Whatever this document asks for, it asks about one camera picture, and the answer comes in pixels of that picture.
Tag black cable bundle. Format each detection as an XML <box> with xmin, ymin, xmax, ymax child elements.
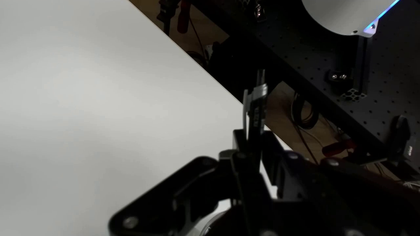
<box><xmin>290</xmin><ymin>94</ymin><xmax>322</xmax><ymax>166</ymax></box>

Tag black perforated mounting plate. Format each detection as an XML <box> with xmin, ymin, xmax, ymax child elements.
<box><xmin>193</xmin><ymin>0</ymin><xmax>420</xmax><ymax>165</ymax></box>

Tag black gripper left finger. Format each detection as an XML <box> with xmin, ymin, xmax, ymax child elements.
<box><xmin>108</xmin><ymin>130</ymin><xmax>262</xmax><ymax>236</ymax></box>

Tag black pen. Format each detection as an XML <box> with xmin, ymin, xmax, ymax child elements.
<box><xmin>243</xmin><ymin>69</ymin><xmax>268</xmax><ymax>151</ymax></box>

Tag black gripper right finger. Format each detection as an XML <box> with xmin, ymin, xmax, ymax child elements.
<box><xmin>262</xmin><ymin>132</ymin><xmax>420</xmax><ymax>236</ymax></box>

